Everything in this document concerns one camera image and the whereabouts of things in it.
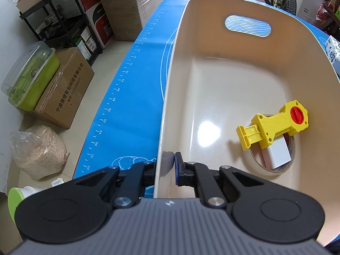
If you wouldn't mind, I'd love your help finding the tape roll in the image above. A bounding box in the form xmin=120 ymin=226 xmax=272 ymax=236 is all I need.
xmin=243 ymin=133 xmax=295 ymax=177

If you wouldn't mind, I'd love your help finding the white power adapter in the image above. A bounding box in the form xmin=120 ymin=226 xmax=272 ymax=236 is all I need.
xmin=262 ymin=135 xmax=291 ymax=170

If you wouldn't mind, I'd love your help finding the beige plastic storage bin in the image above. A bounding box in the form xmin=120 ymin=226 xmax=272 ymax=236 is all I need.
xmin=154 ymin=0 xmax=339 ymax=245

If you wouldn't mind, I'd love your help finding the yellow toy launcher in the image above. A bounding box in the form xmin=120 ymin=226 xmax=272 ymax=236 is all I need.
xmin=236 ymin=100 xmax=309 ymax=150

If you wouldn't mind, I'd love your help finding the blue silicone mat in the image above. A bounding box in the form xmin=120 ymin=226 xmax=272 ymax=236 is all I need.
xmin=74 ymin=0 xmax=326 ymax=177

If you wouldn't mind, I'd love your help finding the bag of grain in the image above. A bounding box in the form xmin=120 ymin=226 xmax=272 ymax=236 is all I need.
xmin=10 ymin=125 xmax=69 ymax=180

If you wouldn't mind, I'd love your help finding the floor cardboard box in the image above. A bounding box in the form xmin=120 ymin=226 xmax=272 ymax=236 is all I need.
xmin=30 ymin=47 xmax=94 ymax=129

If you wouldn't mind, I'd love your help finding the green lid white cup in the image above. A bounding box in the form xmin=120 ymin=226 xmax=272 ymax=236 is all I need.
xmin=7 ymin=186 xmax=45 ymax=222

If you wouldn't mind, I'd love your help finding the green lidded container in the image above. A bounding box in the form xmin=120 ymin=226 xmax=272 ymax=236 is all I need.
xmin=1 ymin=41 xmax=60 ymax=112

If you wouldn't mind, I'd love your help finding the large stacked cardboard box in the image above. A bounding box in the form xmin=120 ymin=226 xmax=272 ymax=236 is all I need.
xmin=101 ymin=0 xmax=163 ymax=41

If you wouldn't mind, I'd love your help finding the black metal rack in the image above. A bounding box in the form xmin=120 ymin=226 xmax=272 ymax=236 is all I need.
xmin=17 ymin=0 xmax=103 ymax=65

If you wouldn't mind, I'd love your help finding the white tissue box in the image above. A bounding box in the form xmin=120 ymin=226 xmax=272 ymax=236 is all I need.
xmin=325 ymin=36 xmax=340 ymax=77

